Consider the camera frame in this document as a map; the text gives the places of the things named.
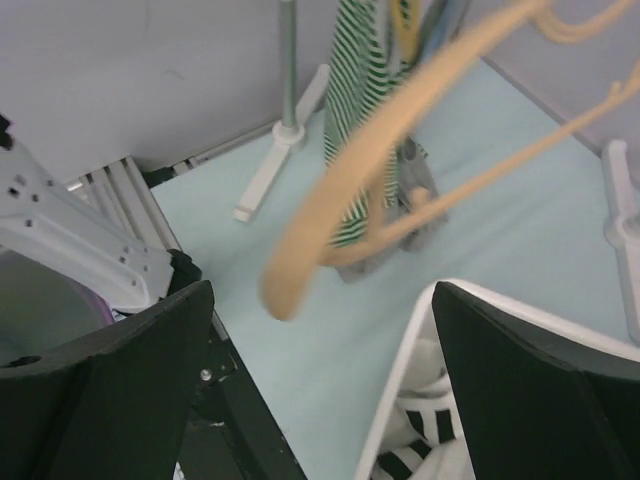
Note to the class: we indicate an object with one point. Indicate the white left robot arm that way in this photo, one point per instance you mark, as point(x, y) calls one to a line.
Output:
point(42, 220)

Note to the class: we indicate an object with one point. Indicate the grey tank top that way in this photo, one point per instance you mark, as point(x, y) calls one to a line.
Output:
point(413, 173)

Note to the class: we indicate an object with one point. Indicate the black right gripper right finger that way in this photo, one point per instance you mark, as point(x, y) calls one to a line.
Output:
point(536, 404)

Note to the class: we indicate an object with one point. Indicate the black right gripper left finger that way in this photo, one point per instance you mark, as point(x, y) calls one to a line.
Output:
point(112, 404)

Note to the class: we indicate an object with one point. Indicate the yellow velvet hanger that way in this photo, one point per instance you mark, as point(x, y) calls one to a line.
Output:
point(406, 17)

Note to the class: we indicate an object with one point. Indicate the beige plastic hanger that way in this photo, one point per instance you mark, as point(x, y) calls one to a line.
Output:
point(359, 168)

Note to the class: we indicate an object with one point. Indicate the aluminium frame profile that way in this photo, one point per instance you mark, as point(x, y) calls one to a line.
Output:
point(121, 191)

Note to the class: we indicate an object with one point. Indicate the green white striped tank top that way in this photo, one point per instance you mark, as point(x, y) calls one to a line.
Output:
point(366, 67)

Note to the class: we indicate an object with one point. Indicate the white plastic basket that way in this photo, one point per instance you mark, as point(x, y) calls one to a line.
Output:
point(422, 325)

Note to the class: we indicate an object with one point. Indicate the black white striped tank top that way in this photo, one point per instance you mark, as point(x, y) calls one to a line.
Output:
point(424, 438)

